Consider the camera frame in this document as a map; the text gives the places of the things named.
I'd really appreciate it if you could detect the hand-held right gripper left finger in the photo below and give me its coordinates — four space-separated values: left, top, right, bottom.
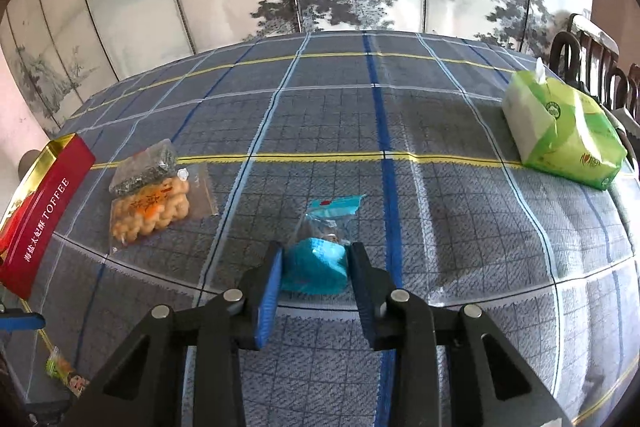
65 241 285 427

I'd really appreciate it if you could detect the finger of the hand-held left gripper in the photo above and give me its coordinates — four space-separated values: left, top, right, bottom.
0 312 47 333

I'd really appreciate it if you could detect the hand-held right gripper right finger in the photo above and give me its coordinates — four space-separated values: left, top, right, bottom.
348 241 576 427

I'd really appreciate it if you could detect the blue snack packet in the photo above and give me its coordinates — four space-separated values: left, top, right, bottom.
281 194 368 295

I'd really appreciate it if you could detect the red and gold tin box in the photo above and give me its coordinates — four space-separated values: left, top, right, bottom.
0 133 96 299

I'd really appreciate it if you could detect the green and orange snack packet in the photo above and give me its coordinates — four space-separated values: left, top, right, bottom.
45 346 91 400

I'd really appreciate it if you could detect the plaid tablecloth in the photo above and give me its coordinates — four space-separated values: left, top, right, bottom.
0 29 640 427

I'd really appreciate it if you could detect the clear packet of pale twists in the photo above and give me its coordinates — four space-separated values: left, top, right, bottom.
107 139 221 253

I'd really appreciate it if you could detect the grey round knob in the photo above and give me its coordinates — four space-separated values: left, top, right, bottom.
19 149 43 180

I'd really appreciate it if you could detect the green tissue pack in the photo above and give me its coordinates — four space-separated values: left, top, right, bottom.
501 57 628 192

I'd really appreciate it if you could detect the dark wooden chair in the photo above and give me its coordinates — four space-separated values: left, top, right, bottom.
550 13 640 178

